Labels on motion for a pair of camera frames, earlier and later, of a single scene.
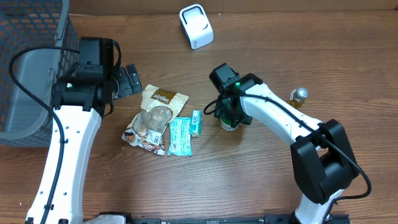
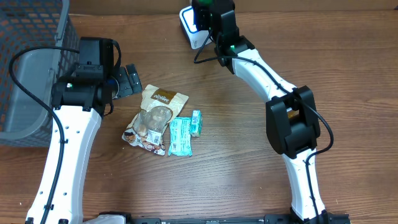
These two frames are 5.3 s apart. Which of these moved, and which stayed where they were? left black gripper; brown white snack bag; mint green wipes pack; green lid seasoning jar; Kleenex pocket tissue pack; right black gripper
Moved: right black gripper; green lid seasoning jar
Stayed: Kleenex pocket tissue pack; brown white snack bag; left black gripper; mint green wipes pack
